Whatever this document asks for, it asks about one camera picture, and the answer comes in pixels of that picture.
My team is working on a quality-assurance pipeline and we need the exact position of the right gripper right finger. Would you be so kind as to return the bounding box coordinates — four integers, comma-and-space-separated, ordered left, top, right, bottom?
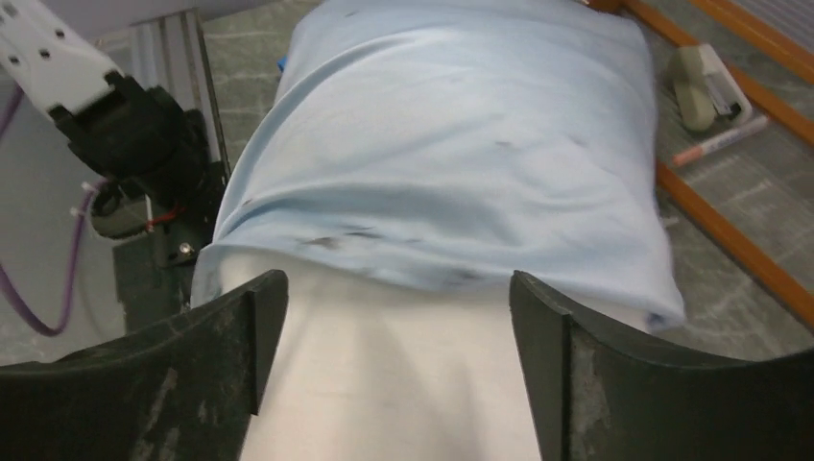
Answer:
510, 272, 813, 460

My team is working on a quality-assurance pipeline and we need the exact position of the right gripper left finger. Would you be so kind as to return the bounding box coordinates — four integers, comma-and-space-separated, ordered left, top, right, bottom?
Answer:
1, 270, 288, 460

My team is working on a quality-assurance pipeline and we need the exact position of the white pillow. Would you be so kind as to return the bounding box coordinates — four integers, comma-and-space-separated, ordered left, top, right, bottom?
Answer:
220, 252, 539, 460

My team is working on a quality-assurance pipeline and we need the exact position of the light blue pillowcase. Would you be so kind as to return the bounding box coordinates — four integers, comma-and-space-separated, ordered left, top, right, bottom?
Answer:
192, 1, 685, 330

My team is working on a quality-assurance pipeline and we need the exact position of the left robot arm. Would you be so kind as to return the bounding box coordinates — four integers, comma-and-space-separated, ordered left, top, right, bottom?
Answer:
1, 1, 213, 238

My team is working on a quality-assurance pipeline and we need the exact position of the white pen with red tip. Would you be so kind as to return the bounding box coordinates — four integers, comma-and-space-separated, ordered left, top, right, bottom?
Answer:
672, 115, 770, 167

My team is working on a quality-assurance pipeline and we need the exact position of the small stapler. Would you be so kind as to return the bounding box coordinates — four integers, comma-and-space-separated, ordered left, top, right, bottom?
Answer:
666, 43, 753, 133

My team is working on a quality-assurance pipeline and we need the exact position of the wooden shelf rack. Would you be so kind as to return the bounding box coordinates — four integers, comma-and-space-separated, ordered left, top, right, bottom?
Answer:
614, 1, 813, 332

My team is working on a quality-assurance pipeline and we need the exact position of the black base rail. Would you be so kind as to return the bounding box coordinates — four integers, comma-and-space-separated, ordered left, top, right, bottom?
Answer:
113, 161, 226, 333

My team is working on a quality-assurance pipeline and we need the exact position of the aluminium table edge rail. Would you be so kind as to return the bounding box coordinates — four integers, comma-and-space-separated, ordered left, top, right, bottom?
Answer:
95, 9, 230, 180

